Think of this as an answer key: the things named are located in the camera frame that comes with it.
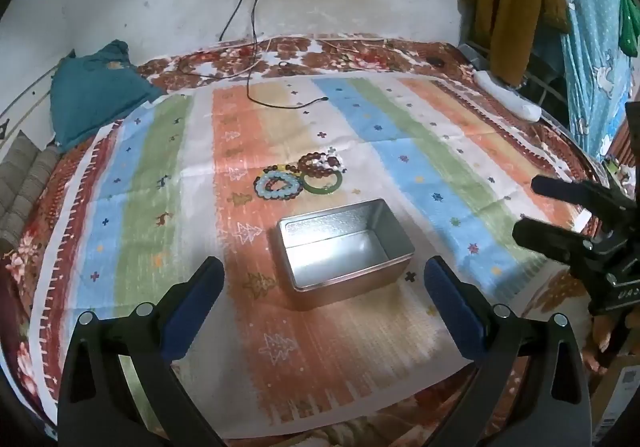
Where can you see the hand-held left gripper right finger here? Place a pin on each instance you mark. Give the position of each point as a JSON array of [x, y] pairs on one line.
[[452, 307]]

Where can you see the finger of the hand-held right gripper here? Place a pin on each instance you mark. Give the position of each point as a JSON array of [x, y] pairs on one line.
[[550, 239], [565, 192]]

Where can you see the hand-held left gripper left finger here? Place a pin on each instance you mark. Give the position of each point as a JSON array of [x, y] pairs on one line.
[[195, 307]]

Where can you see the silver metal tin box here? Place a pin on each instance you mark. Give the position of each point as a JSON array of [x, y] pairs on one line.
[[340, 257]]

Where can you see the green bangle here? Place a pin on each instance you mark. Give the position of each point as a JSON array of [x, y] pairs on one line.
[[322, 190]]

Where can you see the person's right hand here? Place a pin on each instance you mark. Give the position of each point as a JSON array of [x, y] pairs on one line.
[[602, 334]]

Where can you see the white oblong object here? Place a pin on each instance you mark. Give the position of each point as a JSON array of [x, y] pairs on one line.
[[505, 94]]

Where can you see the cardboard box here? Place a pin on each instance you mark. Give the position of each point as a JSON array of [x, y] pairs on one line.
[[617, 397]]

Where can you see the striped colourful blanket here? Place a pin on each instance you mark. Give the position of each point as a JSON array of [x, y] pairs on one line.
[[325, 352]]

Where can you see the blue printed cloth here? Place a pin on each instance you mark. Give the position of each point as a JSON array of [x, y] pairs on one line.
[[585, 27]]

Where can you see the green cloth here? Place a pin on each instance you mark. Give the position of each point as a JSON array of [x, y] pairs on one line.
[[631, 22]]

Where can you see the mustard jacket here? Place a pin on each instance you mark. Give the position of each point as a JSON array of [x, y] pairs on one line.
[[510, 2]]

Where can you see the grey striped cushion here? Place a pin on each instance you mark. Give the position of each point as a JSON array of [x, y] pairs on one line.
[[25, 177]]

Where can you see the teal pillow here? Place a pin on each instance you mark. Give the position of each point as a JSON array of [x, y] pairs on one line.
[[100, 92]]

